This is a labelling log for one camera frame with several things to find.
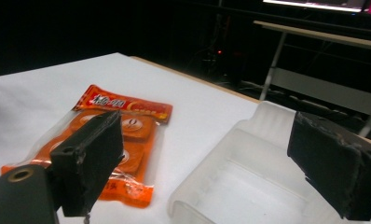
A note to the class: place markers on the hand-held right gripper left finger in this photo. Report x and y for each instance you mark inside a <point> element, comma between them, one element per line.
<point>87,161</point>

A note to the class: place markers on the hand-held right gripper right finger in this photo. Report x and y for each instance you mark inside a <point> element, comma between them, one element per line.
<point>336,161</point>

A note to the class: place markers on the orange snack packet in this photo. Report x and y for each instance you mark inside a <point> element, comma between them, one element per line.
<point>137,124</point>

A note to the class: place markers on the translucent plastic container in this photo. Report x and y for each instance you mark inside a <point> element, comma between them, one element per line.
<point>245,174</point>

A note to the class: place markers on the wooden desk with metal legs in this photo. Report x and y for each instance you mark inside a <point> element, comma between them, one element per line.
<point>314,34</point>

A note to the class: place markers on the monitor screen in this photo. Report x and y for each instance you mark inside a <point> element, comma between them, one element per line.
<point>314,4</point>

